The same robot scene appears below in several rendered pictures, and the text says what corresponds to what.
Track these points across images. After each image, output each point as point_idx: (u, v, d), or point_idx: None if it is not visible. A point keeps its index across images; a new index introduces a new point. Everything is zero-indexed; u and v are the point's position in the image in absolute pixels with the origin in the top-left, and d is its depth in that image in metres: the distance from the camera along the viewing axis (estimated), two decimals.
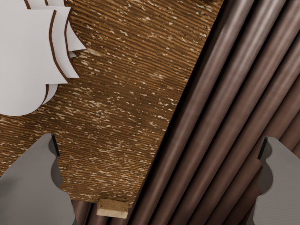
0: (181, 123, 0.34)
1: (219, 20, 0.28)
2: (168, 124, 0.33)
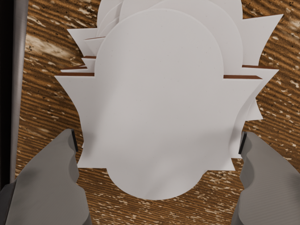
0: None
1: None
2: None
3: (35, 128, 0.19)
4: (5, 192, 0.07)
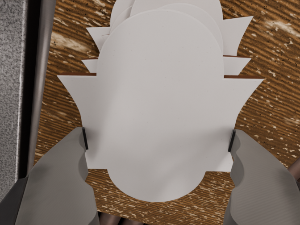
0: (293, 166, 0.29)
1: None
2: None
3: (55, 111, 0.23)
4: (17, 186, 0.07)
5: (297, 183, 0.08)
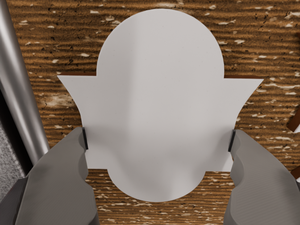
0: None
1: None
2: None
3: None
4: (17, 186, 0.07)
5: (297, 183, 0.08)
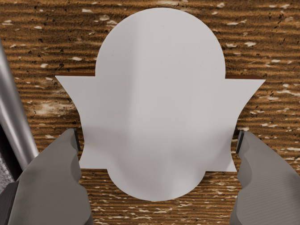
0: None
1: None
2: None
3: None
4: (8, 190, 0.07)
5: None
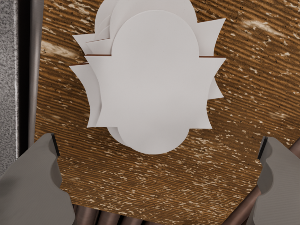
0: None
1: None
2: None
3: (49, 115, 0.24)
4: None
5: None
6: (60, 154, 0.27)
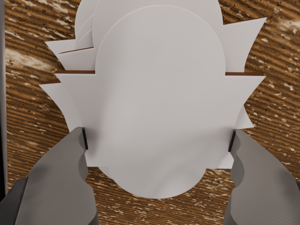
0: None
1: None
2: None
3: (24, 141, 0.19)
4: (17, 186, 0.07)
5: (297, 183, 0.08)
6: None
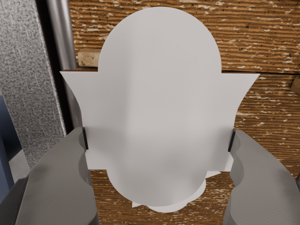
0: None
1: None
2: None
3: (104, 199, 0.33)
4: (18, 186, 0.07)
5: (296, 183, 0.08)
6: (117, 221, 0.36)
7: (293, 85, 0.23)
